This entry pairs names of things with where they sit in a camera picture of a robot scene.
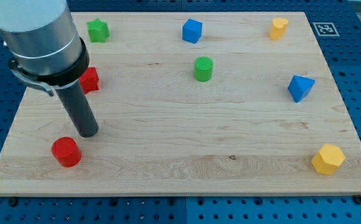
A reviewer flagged yellow hexagon block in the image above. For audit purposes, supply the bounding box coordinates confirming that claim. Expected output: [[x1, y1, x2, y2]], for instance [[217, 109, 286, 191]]
[[311, 144, 346, 175]]

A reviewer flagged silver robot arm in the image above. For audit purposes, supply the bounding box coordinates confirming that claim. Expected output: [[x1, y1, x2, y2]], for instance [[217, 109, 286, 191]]
[[0, 0, 89, 95]]

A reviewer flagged wooden board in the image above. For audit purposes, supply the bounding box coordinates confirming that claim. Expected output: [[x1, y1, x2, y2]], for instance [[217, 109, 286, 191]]
[[0, 12, 361, 197]]

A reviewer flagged green star block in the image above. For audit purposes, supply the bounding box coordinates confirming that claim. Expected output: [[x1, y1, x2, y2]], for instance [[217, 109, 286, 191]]
[[87, 18, 110, 43]]

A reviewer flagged green cylinder block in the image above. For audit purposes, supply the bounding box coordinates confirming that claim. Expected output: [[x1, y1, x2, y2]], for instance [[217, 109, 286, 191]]
[[194, 57, 213, 82]]

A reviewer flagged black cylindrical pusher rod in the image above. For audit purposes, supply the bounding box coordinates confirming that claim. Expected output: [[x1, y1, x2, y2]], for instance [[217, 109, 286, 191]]
[[55, 82, 98, 138]]

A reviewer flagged red cylinder block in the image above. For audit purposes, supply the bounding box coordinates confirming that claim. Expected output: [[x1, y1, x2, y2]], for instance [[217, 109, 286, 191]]
[[51, 137, 82, 167]]

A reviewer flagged white fiducial marker tag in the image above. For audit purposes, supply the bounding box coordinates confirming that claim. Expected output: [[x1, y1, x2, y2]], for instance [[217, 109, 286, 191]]
[[312, 22, 339, 37]]

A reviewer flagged blue cube block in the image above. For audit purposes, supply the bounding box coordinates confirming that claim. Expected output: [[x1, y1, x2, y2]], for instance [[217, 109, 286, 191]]
[[182, 19, 202, 44]]

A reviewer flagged red block behind rod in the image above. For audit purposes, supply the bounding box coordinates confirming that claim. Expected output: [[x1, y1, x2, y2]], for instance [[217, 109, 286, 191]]
[[78, 67, 100, 94]]

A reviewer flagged blue triangular prism block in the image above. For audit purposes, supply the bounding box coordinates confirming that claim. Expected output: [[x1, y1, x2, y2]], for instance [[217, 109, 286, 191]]
[[288, 75, 316, 103]]

